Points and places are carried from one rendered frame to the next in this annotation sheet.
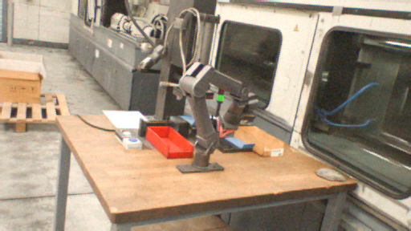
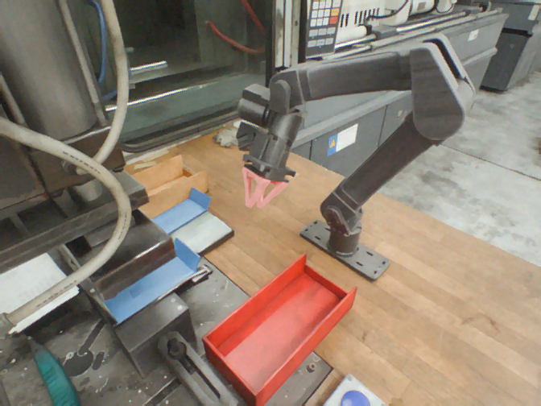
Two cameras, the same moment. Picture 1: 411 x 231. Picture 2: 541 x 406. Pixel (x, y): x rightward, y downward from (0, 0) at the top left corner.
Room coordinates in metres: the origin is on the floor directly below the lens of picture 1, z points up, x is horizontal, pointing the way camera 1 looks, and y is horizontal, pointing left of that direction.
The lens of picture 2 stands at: (1.77, 0.43, 1.43)
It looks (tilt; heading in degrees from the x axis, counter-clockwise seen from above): 38 degrees down; 256
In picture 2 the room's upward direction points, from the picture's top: straight up
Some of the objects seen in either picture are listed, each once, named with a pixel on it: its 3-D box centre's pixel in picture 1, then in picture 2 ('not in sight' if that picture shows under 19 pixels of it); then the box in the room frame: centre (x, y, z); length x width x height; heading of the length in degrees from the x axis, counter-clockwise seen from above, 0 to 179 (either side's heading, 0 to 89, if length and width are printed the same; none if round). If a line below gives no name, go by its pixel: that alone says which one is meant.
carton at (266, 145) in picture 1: (258, 141); (154, 192); (1.90, -0.30, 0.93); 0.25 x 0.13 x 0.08; 32
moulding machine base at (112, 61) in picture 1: (115, 54); not in sight; (7.47, 1.83, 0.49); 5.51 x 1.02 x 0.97; 28
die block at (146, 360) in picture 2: (190, 127); (135, 306); (1.92, 0.05, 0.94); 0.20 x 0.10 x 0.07; 122
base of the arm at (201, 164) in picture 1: (201, 160); (344, 235); (1.49, -0.03, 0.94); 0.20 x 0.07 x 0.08; 122
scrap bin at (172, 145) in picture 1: (168, 141); (284, 320); (1.67, 0.13, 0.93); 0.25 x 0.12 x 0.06; 32
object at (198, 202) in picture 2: (239, 140); (177, 211); (1.84, -0.20, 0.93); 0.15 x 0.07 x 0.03; 36
